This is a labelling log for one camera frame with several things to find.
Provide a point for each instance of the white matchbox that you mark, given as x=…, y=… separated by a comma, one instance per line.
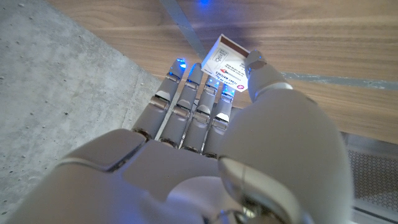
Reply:
x=225, y=60

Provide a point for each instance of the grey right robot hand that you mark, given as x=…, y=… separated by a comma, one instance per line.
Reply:
x=186, y=174

